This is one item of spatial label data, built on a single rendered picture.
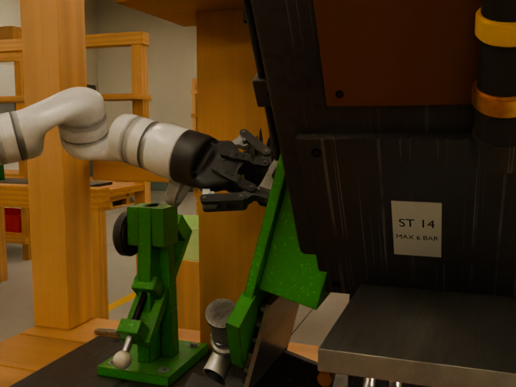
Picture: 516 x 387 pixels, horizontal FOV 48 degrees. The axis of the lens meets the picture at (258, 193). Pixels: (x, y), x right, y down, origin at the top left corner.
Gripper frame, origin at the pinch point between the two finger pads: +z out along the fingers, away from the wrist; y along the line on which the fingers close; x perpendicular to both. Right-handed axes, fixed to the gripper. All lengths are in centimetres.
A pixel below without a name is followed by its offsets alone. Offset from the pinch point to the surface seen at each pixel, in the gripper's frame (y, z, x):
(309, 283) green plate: -13.4, 9.8, -3.8
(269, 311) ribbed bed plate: -16.0, 5.8, 1.5
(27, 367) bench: -29, -37, 36
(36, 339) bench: -22, -45, 46
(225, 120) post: 19.5, -19.3, 14.7
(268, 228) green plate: -10.8, 4.0, -8.0
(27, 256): 107, -335, 423
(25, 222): 131, -344, 400
